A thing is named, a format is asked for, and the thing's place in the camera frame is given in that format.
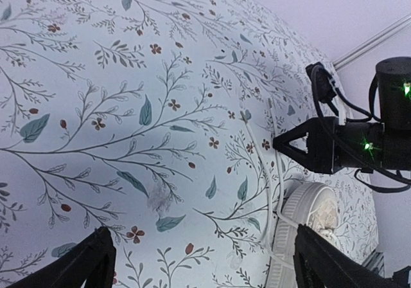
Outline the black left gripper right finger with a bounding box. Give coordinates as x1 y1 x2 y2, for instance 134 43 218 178
293 224 395 288

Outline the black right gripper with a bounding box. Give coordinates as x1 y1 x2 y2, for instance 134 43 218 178
272 116 386 175

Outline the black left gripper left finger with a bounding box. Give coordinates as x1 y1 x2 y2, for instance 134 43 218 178
12 227 116 288

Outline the cream lace platform sneaker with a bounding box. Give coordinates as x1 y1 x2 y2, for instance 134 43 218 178
242 107 340 288

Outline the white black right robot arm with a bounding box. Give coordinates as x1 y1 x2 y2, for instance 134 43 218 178
272 57 410 174

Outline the floral patterned table mat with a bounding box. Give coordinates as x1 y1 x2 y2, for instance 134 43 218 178
1 0 378 287

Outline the aluminium front rail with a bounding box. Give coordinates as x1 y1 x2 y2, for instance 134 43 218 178
362 250 385 278

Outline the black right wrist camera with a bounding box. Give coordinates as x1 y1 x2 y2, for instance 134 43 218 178
305 62 337 104

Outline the right aluminium frame post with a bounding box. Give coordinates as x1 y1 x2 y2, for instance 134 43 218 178
333 13 410 71

